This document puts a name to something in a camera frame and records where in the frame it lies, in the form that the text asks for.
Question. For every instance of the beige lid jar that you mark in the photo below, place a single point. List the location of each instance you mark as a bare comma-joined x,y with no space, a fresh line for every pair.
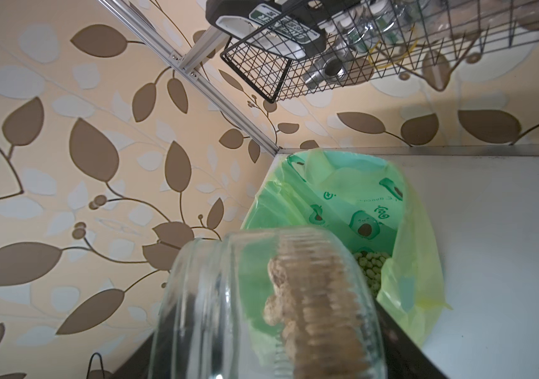
276,303

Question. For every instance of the black wire basket back wall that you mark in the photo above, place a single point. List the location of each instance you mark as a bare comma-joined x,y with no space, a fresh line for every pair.
376,39

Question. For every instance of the green bin with bag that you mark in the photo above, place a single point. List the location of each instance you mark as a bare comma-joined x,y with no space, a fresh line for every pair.
369,205

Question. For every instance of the pile of peanuts in bin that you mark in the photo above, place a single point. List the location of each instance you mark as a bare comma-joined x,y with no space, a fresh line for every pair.
371,263

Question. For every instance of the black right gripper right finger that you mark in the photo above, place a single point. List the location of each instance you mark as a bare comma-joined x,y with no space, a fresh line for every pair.
404,360

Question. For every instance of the black socket set rail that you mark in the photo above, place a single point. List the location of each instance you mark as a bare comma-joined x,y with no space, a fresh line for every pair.
291,29

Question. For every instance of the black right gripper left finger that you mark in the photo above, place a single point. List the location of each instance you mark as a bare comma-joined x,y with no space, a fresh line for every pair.
138,365

